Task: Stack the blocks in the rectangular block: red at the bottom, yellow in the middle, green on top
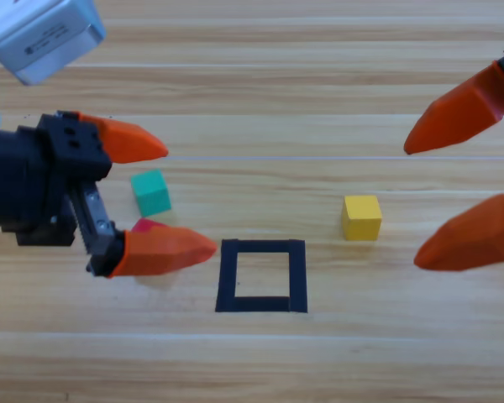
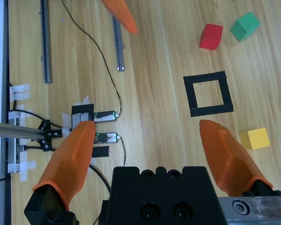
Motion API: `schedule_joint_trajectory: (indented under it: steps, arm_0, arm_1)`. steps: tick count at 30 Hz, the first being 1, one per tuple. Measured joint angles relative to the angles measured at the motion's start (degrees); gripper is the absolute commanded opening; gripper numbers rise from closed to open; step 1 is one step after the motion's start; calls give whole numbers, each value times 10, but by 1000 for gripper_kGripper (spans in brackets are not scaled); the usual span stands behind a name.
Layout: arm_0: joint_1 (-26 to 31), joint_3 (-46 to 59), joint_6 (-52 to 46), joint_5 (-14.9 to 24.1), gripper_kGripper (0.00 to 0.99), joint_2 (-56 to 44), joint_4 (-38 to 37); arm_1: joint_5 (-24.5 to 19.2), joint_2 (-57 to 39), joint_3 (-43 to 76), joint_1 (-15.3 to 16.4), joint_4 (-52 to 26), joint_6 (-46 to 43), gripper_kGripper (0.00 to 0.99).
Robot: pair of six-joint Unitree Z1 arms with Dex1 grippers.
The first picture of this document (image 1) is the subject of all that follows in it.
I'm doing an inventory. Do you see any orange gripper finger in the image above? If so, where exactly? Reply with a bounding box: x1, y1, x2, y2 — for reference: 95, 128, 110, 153
86, 225, 218, 280
413, 191, 504, 274

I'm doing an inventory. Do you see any red wooden cube block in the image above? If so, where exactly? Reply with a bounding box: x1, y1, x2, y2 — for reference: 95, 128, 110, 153
131, 217, 171, 234

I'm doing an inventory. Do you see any green wooden cube block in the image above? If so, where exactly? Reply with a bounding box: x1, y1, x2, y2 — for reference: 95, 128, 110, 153
129, 169, 172, 217

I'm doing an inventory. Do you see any yellow wooden cube block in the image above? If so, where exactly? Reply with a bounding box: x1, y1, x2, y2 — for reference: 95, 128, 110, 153
340, 194, 383, 242

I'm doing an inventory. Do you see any black tape square outline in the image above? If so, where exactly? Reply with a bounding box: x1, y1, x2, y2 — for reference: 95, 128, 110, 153
214, 238, 309, 315

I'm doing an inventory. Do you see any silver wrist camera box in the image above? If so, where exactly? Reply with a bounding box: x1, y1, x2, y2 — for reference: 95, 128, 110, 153
0, 0, 108, 87

